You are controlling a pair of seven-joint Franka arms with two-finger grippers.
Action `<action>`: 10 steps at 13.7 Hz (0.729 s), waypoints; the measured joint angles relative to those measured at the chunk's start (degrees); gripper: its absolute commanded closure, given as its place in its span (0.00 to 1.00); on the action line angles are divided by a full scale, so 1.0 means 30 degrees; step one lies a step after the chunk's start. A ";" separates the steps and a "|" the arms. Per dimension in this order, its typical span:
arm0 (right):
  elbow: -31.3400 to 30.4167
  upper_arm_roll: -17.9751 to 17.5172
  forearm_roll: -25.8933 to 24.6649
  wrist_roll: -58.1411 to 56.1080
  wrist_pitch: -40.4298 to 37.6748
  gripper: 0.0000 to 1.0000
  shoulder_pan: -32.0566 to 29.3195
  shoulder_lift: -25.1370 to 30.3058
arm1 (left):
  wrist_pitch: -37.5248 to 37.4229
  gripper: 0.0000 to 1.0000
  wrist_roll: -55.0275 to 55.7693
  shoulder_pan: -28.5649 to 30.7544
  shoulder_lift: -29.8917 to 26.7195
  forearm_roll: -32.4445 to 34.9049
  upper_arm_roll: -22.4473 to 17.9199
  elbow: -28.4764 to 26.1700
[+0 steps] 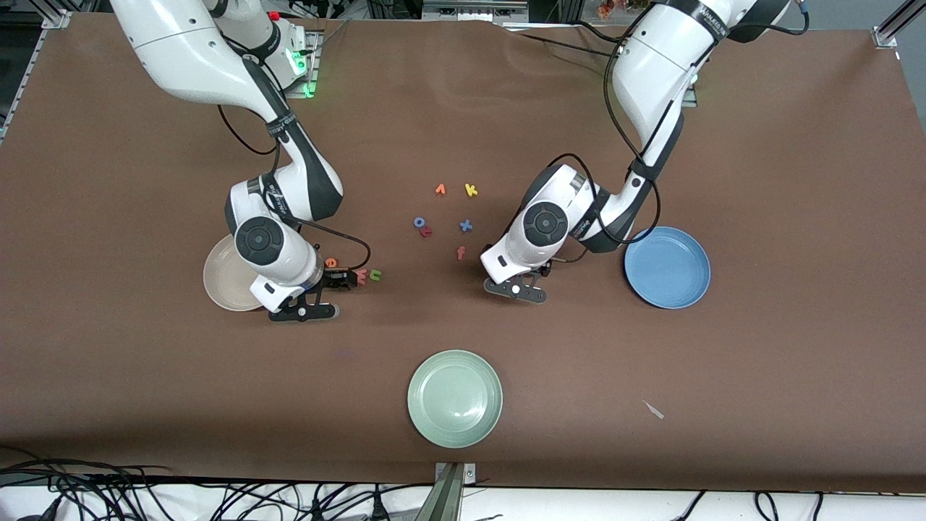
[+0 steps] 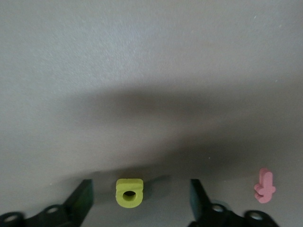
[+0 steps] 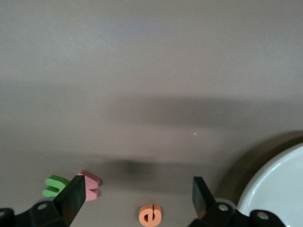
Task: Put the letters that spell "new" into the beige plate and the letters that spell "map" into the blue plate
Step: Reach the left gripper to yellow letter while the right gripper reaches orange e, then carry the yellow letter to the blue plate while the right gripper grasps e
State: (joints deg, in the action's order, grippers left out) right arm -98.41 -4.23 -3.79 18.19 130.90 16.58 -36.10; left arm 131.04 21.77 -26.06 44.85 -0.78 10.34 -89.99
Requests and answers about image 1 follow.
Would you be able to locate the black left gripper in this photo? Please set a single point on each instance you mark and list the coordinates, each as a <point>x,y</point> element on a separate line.
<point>545,270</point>

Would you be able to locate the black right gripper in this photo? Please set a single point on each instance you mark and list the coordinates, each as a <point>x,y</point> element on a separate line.
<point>332,278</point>

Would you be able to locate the pink foam letter w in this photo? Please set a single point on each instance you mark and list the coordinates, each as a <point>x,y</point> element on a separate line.
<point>361,276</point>

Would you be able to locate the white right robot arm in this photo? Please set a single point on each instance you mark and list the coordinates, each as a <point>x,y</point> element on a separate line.
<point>188,51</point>

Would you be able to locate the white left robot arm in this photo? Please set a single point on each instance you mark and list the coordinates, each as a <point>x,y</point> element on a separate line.
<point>651,65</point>

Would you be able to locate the beige brown plate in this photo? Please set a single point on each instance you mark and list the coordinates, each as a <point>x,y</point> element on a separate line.
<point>224,282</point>

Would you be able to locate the blue plate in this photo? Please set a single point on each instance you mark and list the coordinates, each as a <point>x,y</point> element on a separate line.
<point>673,275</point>

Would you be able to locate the pale green plate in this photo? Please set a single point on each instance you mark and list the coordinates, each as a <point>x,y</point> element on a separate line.
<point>454,399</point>

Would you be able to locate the small white paper scrap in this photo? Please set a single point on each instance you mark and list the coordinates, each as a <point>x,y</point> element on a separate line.
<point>654,410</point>

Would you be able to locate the paper table cover sheet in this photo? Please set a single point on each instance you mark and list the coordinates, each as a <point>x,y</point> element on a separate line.
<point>145,362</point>

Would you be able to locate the grey metal box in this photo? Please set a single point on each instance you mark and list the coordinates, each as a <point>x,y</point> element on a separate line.
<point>474,10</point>

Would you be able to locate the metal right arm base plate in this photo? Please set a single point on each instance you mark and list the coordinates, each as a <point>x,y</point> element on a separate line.
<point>315,58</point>

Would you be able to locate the metal table edge bracket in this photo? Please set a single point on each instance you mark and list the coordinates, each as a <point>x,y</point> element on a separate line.
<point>452,492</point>

